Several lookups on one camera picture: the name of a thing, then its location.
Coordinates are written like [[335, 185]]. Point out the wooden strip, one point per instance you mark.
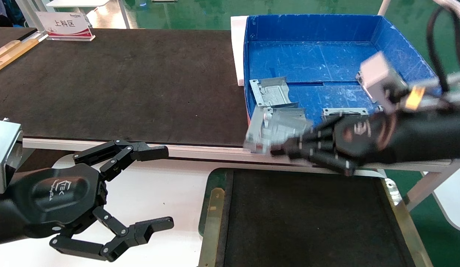
[[11, 53]]

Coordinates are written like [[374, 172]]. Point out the white frame post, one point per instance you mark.
[[29, 15]]

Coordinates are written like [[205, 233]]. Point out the aluminium table frame rail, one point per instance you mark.
[[196, 151]]

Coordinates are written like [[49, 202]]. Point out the person in dark clothes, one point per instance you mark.
[[2, 16]]

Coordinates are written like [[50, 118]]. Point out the white red acrylic sign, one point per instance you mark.
[[65, 24]]

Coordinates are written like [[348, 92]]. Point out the black tray container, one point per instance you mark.
[[307, 222]]

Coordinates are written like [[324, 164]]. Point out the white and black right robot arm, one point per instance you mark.
[[426, 133]]

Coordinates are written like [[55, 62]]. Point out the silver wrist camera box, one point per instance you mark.
[[380, 78], [3, 155]]

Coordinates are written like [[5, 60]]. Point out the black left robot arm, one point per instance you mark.
[[3, 222]]

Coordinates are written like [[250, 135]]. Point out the white foam block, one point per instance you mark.
[[238, 48]]

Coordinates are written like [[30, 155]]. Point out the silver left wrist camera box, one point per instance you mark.
[[3, 155]]

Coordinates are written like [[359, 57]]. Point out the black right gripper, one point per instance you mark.
[[361, 135]]

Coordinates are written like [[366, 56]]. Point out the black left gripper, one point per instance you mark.
[[59, 196]]

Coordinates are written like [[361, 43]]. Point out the aluminium table leg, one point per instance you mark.
[[430, 183]]

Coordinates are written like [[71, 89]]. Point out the blue corrugated plastic box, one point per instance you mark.
[[307, 55]]

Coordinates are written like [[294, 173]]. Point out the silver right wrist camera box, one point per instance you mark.
[[380, 78]]

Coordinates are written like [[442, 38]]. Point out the black table mat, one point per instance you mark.
[[122, 85]]

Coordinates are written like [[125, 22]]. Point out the white frame pipe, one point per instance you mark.
[[443, 3], [383, 7]]

